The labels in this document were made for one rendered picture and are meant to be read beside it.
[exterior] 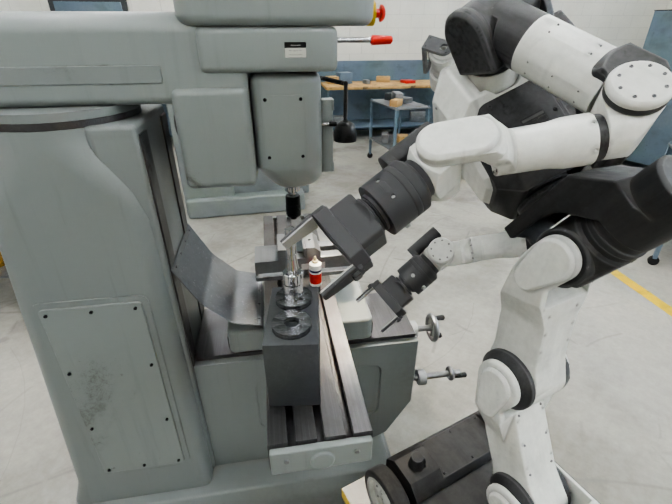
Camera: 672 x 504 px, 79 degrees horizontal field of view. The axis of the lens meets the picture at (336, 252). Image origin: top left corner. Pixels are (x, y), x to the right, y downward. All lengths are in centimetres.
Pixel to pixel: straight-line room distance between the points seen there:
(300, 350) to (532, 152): 57
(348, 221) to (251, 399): 112
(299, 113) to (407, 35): 704
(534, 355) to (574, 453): 142
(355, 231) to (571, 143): 31
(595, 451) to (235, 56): 221
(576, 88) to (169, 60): 85
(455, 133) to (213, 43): 68
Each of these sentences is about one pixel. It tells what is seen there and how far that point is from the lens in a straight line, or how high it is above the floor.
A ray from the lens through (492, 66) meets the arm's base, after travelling 79.
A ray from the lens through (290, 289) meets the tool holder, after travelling 96.
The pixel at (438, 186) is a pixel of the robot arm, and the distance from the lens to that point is 61.
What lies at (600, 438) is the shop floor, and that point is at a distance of 249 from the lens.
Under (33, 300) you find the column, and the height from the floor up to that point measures 108.
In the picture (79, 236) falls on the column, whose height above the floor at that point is 126.
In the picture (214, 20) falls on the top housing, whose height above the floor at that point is 174.
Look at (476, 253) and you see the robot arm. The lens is 110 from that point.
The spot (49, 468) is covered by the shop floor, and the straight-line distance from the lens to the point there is 242.
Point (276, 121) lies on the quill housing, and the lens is 113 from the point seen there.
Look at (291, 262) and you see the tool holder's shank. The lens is 93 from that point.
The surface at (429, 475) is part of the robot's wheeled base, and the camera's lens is 135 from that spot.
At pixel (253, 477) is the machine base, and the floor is 20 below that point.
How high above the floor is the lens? 173
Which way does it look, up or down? 29 degrees down
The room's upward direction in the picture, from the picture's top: straight up
